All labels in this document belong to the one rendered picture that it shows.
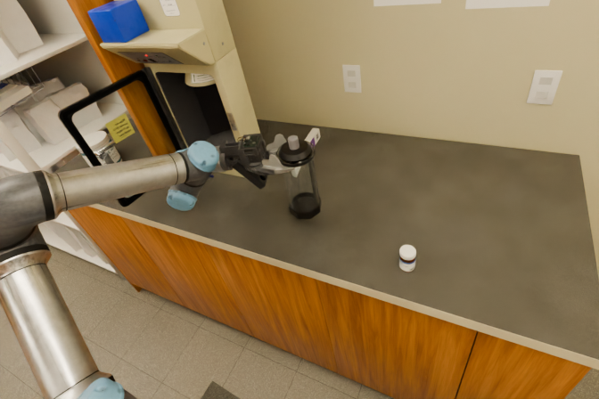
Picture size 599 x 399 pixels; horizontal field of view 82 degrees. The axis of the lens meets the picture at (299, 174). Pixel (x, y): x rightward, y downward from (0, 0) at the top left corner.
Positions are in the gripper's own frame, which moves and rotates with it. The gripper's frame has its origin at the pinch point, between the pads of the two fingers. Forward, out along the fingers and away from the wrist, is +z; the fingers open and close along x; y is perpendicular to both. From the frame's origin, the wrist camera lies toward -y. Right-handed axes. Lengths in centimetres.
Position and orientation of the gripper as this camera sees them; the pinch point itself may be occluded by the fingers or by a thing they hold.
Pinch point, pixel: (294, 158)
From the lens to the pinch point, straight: 96.8
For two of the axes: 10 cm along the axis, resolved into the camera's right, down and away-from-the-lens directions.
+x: 1.1, -6.6, 7.4
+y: -1.9, -7.5, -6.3
